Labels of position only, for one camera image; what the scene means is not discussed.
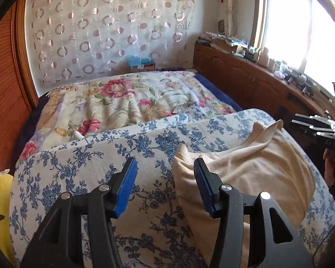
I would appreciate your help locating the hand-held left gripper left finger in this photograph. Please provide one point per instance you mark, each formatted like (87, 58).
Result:
(127, 189)

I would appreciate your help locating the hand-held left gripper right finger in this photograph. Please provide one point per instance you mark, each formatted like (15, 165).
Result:
(205, 191)

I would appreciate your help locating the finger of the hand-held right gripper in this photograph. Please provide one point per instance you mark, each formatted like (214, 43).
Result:
(312, 125)
(315, 117)

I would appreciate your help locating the beige printed t-shirt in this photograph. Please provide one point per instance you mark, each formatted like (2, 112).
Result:
(254, 167)

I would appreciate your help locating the person's right hand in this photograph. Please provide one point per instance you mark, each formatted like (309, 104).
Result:
(331, 169)

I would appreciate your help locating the black gadgets on sill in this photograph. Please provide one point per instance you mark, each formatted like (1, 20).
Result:
(298, 82)

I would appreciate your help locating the blue floral bed sheet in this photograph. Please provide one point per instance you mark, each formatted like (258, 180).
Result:
(86, 167)

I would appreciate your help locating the long wooden cabinet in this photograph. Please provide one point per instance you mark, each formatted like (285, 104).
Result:
(254, 81)

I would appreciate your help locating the pale plastic bottle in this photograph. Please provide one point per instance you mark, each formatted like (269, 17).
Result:
(264, 58)

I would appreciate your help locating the pink floral blanket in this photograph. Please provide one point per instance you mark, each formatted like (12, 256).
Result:
(128, 100)

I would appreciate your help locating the wooden framed window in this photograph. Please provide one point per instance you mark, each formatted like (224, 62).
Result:
(301, 28)

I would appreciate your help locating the cluttered cardboard box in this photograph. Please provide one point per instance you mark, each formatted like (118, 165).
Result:
(223, 43)

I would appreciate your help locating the wooden slatted wardrobe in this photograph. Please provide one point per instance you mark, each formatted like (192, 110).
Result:
(5, 89)

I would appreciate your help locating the sheer circle-pattern curtain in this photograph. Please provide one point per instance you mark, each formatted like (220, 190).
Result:
(109, 28)

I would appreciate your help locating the dark oval wall object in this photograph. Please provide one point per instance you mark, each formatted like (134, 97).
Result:
(221, 25)

